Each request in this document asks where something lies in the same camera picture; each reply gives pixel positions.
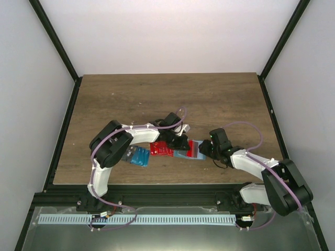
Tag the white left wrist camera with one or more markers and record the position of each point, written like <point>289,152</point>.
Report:
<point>183,129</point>

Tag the grey metal base plate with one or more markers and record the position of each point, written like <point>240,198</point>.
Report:
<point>167,229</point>

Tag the black frame post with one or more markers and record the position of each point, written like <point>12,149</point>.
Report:
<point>288,30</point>
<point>47,25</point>

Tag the black left frame post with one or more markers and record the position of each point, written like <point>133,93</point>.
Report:
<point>47,25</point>

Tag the black front frame rail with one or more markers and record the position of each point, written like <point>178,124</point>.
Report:
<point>223,197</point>

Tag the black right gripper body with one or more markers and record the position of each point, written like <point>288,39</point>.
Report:
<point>211,152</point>

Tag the red credit card pile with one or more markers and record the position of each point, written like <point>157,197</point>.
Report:
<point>160,148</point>

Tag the blue credit card pile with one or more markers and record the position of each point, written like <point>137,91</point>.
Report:
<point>140,156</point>

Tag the light blue slotted cable duct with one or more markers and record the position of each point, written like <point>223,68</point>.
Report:
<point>143,219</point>

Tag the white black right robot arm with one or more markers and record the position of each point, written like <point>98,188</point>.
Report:
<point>284,188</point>

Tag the single red credit card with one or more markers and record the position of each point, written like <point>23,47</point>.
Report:
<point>194,149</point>

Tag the blue card holder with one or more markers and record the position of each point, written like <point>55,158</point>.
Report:
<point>182,154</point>

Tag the black right frame post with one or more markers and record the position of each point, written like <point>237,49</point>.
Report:
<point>288,30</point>

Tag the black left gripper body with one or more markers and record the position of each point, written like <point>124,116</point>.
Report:
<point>174,143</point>

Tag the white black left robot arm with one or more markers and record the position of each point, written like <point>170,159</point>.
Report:
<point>109,146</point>

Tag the black credit card pile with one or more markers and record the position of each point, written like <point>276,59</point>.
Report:
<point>128,155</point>

